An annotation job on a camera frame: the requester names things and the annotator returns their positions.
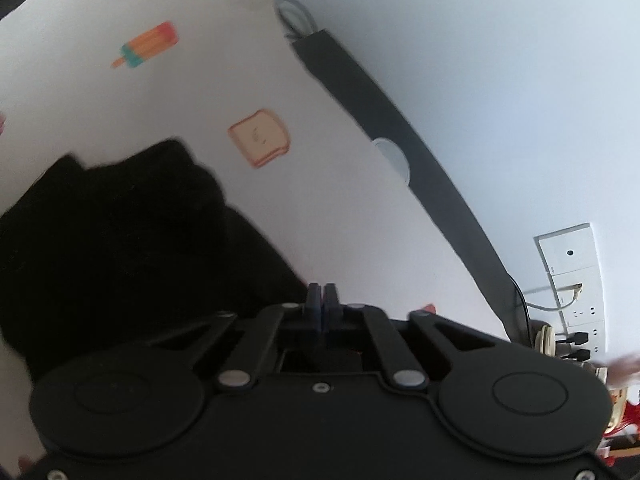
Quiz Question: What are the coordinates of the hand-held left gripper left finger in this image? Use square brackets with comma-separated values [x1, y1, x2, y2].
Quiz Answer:
[145, 282, 324, 395]

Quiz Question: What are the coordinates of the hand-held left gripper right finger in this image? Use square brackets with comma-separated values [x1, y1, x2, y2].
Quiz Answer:
[323, 282, 511, 395]

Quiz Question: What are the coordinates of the black garment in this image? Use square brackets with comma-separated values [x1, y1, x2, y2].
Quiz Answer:
[0, 139, 313, 386]

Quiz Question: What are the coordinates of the white round disc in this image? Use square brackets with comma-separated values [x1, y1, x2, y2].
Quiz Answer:
[372, 137, 412, 183]

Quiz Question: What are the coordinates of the white printed table cover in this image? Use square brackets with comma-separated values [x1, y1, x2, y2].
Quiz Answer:
[0, 0, 511, 466]

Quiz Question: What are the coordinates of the black power plug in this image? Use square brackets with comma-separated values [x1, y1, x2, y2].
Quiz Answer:
[555, 327, 591, 361]

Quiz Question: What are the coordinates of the red white object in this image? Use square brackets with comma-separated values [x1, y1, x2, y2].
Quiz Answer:
[607, 390, 640, 436]

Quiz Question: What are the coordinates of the black cable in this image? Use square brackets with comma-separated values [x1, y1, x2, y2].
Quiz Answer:
[507, 272, 536, 346]

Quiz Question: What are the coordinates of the white plug cable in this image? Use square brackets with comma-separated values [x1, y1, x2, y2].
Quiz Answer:
[520, 282, 583, 311]

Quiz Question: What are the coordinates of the white wall socket panel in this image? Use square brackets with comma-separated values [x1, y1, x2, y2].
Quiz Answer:
[532, 222, 608, 361]

